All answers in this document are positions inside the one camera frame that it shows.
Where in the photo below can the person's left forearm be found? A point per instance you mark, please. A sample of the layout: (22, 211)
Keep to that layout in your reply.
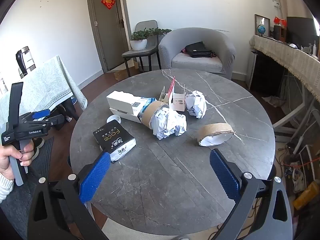
(4, 188)

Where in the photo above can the cream fringed cloth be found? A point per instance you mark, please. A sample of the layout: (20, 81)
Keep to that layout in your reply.
(282, 52)

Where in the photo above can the grey door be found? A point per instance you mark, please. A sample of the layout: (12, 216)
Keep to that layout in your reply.
(107, 30)

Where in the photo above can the small white carton red flap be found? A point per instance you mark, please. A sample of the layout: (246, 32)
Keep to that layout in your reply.
(178, 102)

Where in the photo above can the potted plant white pot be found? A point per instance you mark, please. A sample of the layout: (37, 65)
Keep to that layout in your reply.
(138, 44)

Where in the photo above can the grey chair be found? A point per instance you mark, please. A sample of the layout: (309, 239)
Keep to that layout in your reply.
(147, 52)

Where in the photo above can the large paper ball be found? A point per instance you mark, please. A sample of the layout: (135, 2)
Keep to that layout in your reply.
(170, 123)

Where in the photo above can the blue and white packet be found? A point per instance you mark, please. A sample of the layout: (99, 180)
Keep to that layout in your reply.
(148, 103)

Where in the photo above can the picture frame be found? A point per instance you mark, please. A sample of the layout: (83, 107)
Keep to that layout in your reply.
(267, 21)

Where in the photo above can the black tissue pack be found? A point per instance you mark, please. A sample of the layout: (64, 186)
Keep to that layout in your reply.
(110, 136)

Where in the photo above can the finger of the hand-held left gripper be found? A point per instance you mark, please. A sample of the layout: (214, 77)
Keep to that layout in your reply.
(41, 114)
(53, 121)

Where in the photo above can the black monitor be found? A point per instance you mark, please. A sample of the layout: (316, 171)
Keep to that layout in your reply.
(300, 30)

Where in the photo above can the small paper ball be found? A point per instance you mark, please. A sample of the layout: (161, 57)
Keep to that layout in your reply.
(197, 103)

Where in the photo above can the grey armchair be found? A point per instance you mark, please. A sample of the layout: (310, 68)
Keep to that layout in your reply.
(200, 35)

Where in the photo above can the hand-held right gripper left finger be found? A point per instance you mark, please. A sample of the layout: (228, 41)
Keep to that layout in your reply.
(95, 177)

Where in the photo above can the yellow box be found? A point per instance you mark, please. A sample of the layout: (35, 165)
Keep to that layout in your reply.
(306, 196)

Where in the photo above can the black bag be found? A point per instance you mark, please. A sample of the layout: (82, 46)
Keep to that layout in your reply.
(197, 49)

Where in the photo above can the red door decoration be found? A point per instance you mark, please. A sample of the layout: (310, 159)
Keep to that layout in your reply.
(108, 2)

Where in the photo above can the white rectangular box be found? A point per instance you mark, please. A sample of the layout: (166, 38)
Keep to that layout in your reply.
(122, 102)

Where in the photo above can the cardboard box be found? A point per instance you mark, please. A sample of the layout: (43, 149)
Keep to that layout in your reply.
(121, 74)

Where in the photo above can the dark ribbed floor mat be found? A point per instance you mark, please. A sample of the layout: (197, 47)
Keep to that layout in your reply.
(46, 155)

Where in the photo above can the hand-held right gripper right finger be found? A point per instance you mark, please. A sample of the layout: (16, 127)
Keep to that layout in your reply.
(225, 175)

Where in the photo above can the blue slipper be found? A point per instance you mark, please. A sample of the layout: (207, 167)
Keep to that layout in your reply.
(73, 100)

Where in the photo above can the small globe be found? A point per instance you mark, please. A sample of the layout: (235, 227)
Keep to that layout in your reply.
(260, 28)

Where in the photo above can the white desk frame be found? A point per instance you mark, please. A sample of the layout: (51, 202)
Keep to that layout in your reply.
(292, 118)

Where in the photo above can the white power strip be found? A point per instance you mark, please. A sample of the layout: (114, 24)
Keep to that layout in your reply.
(298, 142)

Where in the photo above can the dining table with patterned cloth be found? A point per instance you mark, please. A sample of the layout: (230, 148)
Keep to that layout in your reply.
(45, 85)

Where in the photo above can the white round cap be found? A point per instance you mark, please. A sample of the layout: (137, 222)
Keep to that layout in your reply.
(113, 118)

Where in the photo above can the brown wooden box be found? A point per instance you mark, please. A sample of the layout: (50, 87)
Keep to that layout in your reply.
(279, 32)

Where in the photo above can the cardboard tape roll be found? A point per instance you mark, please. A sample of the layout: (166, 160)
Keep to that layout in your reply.
(215, 128)
(149, 113)

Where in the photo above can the person's left hand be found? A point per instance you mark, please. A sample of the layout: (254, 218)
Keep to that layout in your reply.
(7, 158)

